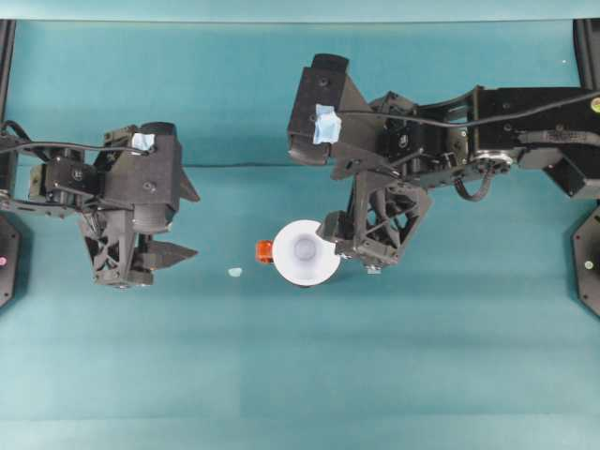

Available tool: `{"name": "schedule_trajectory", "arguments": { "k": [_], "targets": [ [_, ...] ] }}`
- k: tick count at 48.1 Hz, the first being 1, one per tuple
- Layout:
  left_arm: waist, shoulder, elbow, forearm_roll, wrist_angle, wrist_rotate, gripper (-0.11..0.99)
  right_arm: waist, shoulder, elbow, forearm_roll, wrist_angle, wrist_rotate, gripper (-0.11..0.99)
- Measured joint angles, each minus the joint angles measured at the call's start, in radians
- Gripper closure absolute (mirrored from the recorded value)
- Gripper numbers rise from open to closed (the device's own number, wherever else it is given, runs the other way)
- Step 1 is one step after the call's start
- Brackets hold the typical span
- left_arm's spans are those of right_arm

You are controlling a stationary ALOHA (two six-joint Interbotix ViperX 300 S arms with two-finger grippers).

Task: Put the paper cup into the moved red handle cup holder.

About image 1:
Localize white paper cup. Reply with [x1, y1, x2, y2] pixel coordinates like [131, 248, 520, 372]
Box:
[270, 217, 341, 288]

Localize black cup holder red handle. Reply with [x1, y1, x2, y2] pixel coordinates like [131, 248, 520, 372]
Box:
[254, 239, 278, 266]

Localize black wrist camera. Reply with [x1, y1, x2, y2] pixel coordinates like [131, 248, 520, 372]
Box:
[284, 52, 393, 182]
[103, 121, 183, 234]

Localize black corrugated cable loop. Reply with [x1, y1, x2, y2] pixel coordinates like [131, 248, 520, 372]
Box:
[456, 158, 494, 204]

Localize thin camera cable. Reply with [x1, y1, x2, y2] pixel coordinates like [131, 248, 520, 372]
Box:
[369, 91, 600, 128]
[0, 119, 158, 156]

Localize black frame post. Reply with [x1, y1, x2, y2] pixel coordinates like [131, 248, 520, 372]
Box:
[572, 18, 600, 93]
[0, 18, 18, 126]

